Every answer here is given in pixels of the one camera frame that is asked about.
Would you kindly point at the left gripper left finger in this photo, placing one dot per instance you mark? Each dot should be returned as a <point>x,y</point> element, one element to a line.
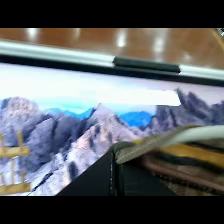
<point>93,180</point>

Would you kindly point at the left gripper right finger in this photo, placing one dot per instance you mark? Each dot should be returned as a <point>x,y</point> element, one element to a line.
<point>140,183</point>

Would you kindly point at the yellow grey striped sweater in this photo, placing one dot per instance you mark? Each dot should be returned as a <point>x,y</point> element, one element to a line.
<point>186,160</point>

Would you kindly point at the wooden rack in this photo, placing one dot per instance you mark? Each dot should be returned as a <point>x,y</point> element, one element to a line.
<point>13,151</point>

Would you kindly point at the silver frame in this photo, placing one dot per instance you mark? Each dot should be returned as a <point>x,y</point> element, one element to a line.
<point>66,55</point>

